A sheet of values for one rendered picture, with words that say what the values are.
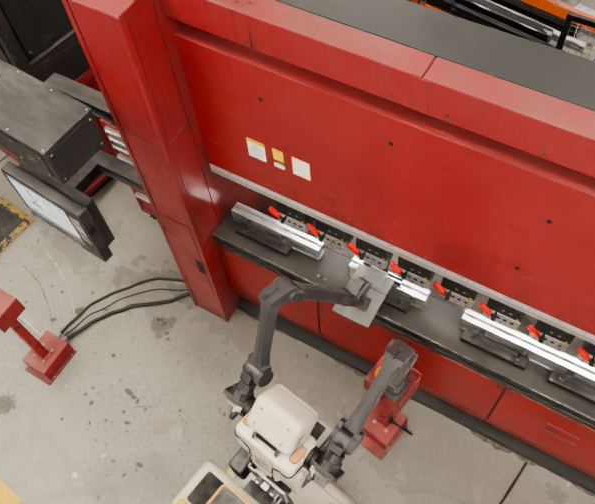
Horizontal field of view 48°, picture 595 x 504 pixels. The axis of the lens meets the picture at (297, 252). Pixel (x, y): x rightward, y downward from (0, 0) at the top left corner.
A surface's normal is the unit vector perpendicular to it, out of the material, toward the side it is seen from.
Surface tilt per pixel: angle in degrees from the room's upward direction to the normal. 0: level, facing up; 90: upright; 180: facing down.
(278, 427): 48
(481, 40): 0
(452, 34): 0
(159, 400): 0
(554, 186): 90
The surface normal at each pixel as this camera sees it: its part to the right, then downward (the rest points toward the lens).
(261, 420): -0.51, 0.17
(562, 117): -0.06, -0.51
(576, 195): -0.51, 0.76
